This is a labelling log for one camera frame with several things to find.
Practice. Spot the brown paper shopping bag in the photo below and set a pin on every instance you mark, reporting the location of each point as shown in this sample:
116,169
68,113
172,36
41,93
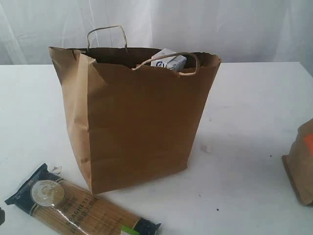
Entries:
130,122

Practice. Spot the brown pouch with orange label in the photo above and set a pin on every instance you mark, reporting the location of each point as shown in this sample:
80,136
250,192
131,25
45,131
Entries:
298,164

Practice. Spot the small white milk carton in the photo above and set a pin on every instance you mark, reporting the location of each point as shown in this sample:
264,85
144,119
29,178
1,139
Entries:
175,63

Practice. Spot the white ball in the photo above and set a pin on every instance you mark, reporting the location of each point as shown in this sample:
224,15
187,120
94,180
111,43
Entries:
206,148

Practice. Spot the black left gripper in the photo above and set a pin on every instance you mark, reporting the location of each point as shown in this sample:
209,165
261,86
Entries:
2,216

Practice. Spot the torn clear plastic scrap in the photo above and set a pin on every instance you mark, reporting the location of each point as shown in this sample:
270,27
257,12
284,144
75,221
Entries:
57,170

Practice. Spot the white backdrop curtain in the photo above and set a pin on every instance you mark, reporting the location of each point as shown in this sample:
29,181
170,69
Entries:
236,30

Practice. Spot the spaghetti packet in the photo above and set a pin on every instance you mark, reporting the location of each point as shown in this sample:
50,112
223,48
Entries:
71,210

